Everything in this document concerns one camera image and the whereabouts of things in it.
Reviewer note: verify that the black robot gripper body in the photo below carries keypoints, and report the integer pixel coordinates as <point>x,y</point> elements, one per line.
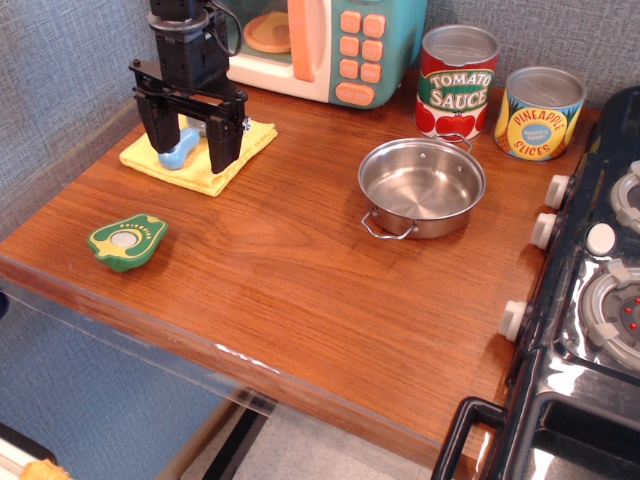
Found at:
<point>193,58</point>

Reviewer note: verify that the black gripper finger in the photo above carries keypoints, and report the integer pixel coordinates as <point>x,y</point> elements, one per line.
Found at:
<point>224,137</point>
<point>160,122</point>

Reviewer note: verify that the green toy pepper half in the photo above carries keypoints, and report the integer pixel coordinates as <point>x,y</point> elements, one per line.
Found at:
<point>127,243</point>

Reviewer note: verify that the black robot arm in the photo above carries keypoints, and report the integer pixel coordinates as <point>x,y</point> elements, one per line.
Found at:
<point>199,107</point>

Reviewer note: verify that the stainless steel pot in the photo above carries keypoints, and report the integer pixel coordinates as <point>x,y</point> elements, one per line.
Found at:
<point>420,188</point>

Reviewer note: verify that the blue toy measuring spoon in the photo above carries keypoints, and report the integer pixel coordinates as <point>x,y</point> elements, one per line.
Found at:
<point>190,137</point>

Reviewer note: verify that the teal toy microwave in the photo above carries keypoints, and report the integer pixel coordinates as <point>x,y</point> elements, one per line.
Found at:
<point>348,53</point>

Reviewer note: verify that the tomato sauce can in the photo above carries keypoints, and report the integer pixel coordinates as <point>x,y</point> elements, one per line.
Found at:
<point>456,76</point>

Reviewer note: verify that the pineapple slices can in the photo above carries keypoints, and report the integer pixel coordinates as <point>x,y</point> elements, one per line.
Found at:
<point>539,111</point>

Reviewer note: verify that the white stove knob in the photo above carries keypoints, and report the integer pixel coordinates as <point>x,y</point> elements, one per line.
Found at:
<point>542,230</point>
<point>512,318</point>
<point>556,191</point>

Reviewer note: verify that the black toy stove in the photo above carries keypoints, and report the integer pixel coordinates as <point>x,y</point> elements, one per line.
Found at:
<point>573,384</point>

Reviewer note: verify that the black oven door handle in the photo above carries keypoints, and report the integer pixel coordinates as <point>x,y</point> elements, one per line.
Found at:
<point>472,410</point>

